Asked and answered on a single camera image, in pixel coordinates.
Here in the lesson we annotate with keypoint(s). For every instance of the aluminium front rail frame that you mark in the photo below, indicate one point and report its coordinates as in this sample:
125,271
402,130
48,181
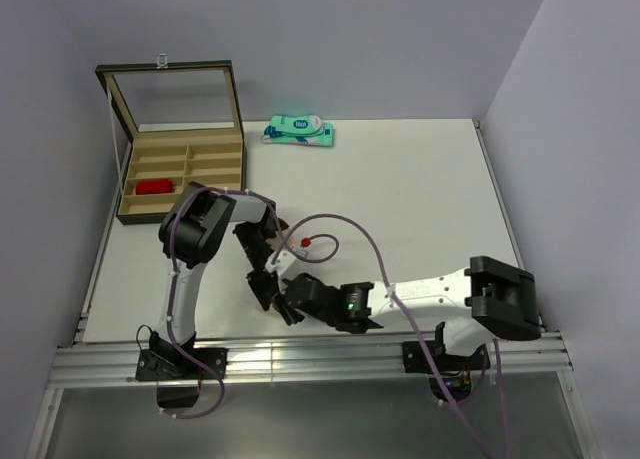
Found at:
297,360

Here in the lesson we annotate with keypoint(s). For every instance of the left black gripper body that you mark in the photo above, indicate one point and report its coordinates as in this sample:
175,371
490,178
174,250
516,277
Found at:
250,237

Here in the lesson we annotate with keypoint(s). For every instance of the teal patterned folded socks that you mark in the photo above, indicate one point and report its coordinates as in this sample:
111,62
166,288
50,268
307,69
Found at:
308,130

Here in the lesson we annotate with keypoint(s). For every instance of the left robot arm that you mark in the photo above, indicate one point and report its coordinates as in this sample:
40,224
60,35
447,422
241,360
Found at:
191,235

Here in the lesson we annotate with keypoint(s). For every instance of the black compartment organizer box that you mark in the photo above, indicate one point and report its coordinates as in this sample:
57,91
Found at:
182,121

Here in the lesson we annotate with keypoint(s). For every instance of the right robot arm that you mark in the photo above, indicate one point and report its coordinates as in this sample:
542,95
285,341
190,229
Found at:
488,299

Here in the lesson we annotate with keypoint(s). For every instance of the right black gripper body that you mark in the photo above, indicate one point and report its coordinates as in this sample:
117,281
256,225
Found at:
294,315

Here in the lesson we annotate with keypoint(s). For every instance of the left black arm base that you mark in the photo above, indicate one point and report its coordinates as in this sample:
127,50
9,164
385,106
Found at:
178,386

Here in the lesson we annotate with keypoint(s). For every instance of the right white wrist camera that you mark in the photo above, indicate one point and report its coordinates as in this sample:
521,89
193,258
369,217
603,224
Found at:
280,263

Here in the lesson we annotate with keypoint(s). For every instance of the red sock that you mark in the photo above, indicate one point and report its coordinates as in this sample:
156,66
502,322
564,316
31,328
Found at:
154,187

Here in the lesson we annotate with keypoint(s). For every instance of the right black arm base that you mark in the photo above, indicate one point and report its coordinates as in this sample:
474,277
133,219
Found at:
461,375

